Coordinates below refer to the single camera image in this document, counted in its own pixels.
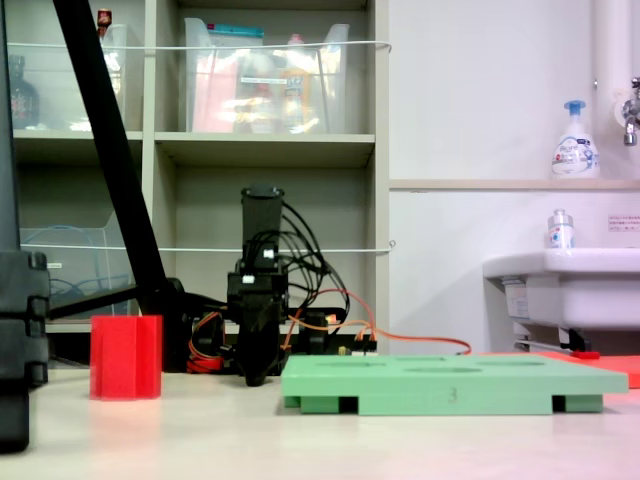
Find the white sink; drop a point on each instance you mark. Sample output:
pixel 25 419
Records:
pixel 590 295

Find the white wall notice label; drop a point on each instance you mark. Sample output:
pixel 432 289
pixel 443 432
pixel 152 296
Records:
pixel 624 223

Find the circuit board with green terminal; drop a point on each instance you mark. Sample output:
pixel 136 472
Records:
pixel 361 352

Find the green shape hole board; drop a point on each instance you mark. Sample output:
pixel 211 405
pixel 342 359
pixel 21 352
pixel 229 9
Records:
pixel 425 387

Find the metal faucet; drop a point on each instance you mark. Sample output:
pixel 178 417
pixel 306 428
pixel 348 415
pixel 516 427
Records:
pixel 631 115

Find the red cross columnar block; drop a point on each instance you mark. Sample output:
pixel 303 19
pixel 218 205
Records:
pixel 125 357

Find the white soap pump bottle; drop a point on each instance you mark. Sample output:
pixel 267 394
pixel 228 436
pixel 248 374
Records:
pixel 575 150

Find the clear bin with bottles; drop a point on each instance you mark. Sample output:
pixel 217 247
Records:
pixel 225 100

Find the beige shelf unit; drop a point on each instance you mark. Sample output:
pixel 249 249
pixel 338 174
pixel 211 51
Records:
pixel 265 145

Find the dark glass bottle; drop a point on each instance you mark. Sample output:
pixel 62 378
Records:
pixel 22 100

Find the clear plastic bin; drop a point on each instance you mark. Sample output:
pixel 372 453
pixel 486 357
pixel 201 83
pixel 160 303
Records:
pixel 50 75

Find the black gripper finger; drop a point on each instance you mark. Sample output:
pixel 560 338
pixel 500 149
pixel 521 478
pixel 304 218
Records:
pixel 257 360

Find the brown capped bottle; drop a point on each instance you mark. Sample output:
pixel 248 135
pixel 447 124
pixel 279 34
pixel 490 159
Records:
pixel 104 20

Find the small silver capped bottle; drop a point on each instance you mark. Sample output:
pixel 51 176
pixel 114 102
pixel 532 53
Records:
pixel 560 232

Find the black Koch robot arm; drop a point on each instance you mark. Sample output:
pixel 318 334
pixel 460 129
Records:
pixel 262 215

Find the yellow spray bottle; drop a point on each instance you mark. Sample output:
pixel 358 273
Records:
pixel 297 90

